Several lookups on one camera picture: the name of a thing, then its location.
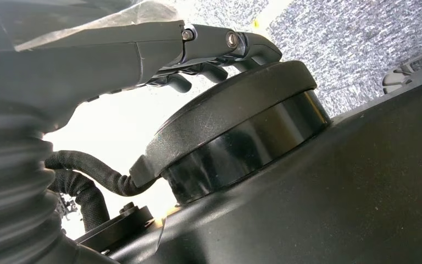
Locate black robot body panel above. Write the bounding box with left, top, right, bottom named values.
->
left=109, top=69, right=422, bottom=264

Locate clear plastic wrap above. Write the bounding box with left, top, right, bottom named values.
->
left=0, top=0, right=185, bottom=63

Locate black metal bracket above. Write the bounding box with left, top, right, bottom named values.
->
left=74, top=202, right=156, bottom=254

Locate black round joint housing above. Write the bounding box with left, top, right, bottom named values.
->
left=129, top=60, right=332, bottom=206

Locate grey chair base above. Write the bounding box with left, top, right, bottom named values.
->
left=382, top=45, right=422, bottom=95

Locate black braided cable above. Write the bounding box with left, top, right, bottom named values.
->
left=49, top=169, right=110, bottom=233
left=45, top=150, right=159, bottom=197

